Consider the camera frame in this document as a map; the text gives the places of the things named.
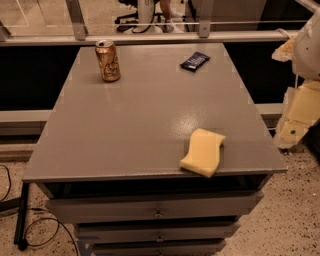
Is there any yellow sponge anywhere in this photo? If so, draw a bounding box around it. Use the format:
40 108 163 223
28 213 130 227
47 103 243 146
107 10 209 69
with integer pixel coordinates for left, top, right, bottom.
180 128 226 178

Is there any black office chair base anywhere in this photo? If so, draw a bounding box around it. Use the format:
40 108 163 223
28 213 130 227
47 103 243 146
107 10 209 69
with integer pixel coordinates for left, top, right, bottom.
114 0 161 34

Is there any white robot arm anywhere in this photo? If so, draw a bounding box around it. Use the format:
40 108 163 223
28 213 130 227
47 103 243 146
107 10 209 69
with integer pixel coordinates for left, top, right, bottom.
272 9 320 149

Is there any black floor cable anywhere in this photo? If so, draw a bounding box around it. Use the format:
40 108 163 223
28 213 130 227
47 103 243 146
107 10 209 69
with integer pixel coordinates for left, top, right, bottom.
0 164 80 256

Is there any grey drawer cabinet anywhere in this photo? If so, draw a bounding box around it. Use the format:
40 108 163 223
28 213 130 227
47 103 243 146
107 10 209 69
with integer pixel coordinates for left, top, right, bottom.
24 43 285 256

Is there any white cable on rail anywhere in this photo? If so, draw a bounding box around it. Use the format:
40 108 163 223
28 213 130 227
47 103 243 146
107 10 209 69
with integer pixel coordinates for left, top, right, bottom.
275 27 294 39

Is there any orange soda can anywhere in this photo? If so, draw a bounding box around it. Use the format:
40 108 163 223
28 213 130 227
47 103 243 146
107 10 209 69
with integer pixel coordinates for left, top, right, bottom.
95 40 121 82

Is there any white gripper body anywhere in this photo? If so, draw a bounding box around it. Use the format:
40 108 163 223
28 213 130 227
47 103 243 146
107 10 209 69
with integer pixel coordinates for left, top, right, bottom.
287 81 320 128

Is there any metal railing frame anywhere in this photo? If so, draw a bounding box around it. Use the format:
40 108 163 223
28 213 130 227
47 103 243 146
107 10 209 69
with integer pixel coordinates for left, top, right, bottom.
0 0 320 48

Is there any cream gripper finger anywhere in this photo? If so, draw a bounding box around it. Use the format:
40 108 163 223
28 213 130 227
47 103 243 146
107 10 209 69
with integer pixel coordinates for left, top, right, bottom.
273 119 309 149
271 38 295 62

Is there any dark blue snack packet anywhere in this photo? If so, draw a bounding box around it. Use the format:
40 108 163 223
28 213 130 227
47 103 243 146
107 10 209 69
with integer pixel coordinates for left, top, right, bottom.
180 52 210 72

